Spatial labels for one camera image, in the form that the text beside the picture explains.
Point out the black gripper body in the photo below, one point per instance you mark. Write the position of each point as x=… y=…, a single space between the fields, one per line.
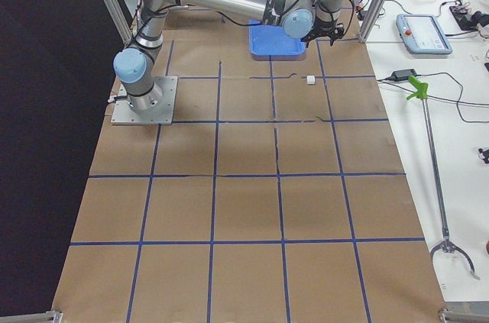
x=333 y=33

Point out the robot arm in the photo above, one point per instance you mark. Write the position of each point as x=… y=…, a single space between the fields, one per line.
x=133 y=66

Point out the blue plastic tray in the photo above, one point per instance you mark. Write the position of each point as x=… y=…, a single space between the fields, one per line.
x=271 y=43

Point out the white block right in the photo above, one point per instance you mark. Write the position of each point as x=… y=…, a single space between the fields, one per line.
x=310 y=80

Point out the black power adapter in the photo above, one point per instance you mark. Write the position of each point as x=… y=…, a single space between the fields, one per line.
x=401 y=75

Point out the teach pendant tablet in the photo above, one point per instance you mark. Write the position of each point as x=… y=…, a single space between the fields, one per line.
x=422 y=34

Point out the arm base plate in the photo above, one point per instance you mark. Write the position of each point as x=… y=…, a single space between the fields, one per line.
x=156 y=107

